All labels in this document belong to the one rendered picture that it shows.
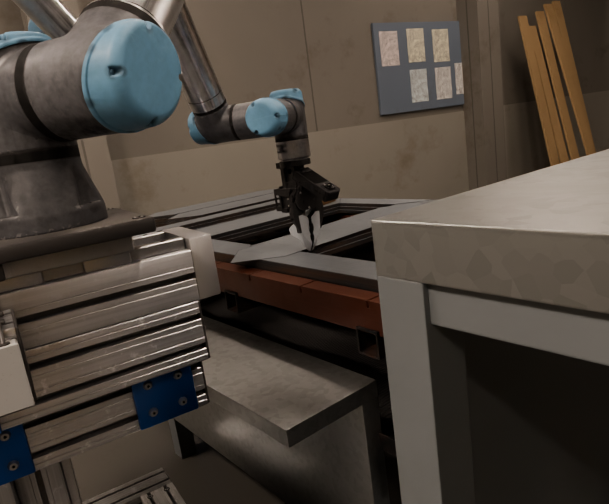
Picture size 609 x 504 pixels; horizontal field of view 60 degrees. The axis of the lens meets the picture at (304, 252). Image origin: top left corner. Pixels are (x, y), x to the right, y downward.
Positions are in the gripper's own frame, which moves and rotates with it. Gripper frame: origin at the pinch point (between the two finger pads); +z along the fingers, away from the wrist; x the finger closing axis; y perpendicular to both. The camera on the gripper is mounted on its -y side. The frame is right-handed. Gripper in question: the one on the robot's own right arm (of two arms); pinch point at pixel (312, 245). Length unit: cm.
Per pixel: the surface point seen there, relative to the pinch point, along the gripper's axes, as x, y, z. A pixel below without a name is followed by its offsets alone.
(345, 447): 20.4, -27.1, 31.3
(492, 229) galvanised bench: 50, -78, -19
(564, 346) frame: 49, -82, -13
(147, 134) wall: -87, 279, -40
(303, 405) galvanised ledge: 29.9, -29.4, 17.6
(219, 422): 20, 23, 45
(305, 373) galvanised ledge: 22.2, -20.6, 17.6
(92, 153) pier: -39, 260, -31
